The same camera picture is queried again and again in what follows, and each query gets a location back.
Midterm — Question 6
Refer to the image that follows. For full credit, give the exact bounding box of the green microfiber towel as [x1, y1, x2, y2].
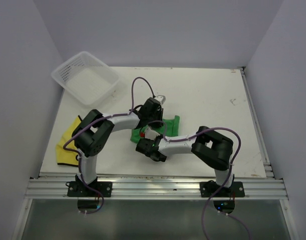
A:
[130, 115, 180, 144]

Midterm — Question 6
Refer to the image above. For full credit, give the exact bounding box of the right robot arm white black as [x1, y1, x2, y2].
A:
[136, 126, 234, 196]

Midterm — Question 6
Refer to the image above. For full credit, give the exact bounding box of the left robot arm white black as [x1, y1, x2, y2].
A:
[72, 95, 166, 197]

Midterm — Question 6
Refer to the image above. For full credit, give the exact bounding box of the white plastic basket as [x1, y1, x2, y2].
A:
[51, 51, 122, 107]

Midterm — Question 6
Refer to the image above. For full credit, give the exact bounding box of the yellow microfiber towel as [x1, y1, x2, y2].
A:
[55, 116, 82, 167]

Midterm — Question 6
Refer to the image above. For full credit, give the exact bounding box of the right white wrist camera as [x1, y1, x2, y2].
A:
[139, 126, 160, 140]

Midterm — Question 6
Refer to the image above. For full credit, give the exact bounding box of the aluminium mounting rail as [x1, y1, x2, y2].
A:
[25, 175, 288, 200]

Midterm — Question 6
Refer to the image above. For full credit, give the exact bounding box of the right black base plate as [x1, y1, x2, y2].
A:
[199, 180, 245, 198]

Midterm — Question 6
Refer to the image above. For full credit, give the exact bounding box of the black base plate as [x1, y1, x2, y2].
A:
[199, 180, 245, 198]
[65, 181, 113, 198]

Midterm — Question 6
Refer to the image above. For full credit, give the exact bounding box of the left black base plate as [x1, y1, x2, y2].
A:
[65, 181, 113, 198]

